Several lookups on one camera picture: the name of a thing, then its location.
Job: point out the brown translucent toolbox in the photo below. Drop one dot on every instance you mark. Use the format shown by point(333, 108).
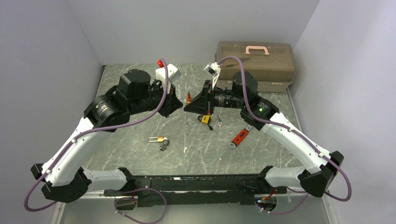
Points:
point(273, 72)

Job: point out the pink toolbox handle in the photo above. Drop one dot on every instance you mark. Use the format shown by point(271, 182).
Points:
point(250, 48)

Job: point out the brass padlock long shackle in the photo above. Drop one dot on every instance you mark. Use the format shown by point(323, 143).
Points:
point(158, 139)

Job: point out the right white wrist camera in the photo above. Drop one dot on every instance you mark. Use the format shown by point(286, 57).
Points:
point(213, 69)

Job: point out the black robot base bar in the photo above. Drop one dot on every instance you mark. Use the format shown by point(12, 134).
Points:
point(151, 190)

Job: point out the red handled adjustable wrench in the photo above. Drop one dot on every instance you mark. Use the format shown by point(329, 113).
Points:
point(240, 137)

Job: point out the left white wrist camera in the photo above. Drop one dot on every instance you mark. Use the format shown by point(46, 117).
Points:
point(167, 75)

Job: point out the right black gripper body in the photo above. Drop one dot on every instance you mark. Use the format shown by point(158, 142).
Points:
point(208, 98)

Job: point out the silver keys on table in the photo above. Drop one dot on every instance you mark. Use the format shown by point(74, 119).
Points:
point(219, 122)

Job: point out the black keys bunch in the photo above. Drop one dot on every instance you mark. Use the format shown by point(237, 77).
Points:
point(164, 145)

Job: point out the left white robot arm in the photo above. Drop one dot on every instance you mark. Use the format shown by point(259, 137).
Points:
point(65, 180)

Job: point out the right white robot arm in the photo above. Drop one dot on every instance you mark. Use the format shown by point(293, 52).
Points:
point(319, 166)

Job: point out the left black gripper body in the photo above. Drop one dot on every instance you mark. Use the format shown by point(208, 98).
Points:
point(167, 106)

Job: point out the aluminium frame rail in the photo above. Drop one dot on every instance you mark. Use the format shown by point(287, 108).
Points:
point(192, 207)

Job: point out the orange padlock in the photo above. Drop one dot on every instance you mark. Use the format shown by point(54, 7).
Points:
point(188, 98)

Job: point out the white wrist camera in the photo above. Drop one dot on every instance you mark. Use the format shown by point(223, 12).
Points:
point(213, 69)
point(167, 75)

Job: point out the yellow padlock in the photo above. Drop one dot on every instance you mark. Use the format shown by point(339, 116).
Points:
point(205, 119)

